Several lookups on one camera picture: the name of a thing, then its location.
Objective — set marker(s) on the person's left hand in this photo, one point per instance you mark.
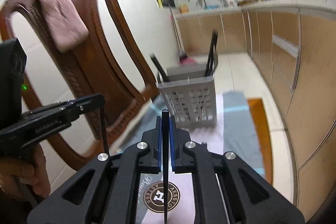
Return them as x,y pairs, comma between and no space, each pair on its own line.
32,170

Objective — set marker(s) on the brown wooden chair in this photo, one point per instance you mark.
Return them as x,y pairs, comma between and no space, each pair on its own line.
92,67

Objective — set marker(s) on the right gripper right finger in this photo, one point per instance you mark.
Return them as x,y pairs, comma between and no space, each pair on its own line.
226,188

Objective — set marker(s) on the white plastic utensil caddy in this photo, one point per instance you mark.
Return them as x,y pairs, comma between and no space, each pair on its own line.
190,96

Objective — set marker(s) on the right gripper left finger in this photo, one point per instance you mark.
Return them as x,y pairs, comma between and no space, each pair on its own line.
106,189

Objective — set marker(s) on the silver spoon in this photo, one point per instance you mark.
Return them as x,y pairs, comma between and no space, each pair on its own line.
214,63

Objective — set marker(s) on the yellow box on counter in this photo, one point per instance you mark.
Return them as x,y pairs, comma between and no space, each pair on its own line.
184,8

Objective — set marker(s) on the pink dustpan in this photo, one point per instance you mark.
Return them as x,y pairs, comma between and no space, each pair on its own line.
185,60

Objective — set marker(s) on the pink towel on chair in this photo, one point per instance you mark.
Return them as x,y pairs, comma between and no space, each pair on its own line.
64,23

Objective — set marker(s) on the kitchen base cabinets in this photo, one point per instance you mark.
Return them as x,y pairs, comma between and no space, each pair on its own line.
292,44

